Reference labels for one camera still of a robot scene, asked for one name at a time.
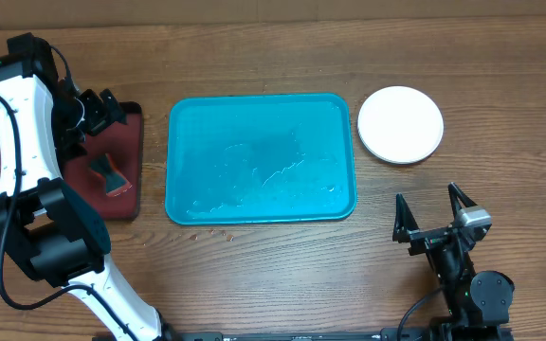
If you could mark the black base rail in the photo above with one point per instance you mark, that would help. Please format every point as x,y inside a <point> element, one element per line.
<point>301,335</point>

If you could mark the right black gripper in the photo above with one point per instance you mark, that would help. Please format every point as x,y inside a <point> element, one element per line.
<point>421,240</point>

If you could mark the white plastic plate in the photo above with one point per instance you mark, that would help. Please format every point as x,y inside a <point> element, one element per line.
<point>400,125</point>

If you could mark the black and red tray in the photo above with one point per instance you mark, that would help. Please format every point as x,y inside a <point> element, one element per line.
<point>125,144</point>

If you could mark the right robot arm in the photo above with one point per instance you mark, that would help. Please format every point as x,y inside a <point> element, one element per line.
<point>478,303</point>

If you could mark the teal plastic serving tray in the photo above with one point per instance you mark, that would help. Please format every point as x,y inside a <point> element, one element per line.
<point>260,159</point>

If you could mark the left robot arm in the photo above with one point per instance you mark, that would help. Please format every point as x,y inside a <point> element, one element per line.
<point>67,155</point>

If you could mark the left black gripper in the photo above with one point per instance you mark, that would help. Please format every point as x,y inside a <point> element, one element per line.
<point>98,121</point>

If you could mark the red and green sponge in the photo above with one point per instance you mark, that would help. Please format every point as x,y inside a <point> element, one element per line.
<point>115,183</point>

